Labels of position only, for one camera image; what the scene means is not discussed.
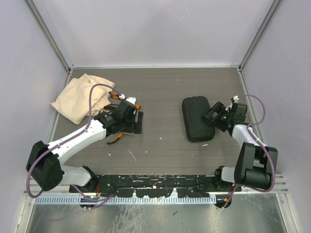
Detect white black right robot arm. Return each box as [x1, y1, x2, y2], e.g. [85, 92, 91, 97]
[204, 101, 278, 192]

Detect small orange black precision screwdriver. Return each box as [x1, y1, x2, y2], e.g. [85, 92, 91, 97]
[109, 92, 120, 98]

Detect black plastic tool case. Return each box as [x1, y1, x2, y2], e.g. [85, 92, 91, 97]
[182, 96, 215, 143]

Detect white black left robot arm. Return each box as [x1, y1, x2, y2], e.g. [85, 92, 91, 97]
[26, 97, 143, 192]

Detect beige cloth drawstring bag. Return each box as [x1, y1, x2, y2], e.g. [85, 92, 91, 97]
[51, 73, 115, 125]

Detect orange black needle nose pliers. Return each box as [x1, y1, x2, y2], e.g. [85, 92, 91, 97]
[107, 132, 133, 145]

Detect white slotted cable duct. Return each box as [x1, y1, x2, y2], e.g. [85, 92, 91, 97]
[35, 194, 216, 205]

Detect black orange grip screwdriver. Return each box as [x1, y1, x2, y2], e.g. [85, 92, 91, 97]
[104, 105, 118, 114]

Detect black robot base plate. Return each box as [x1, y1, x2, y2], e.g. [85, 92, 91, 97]
[78, 175, 233, 198]

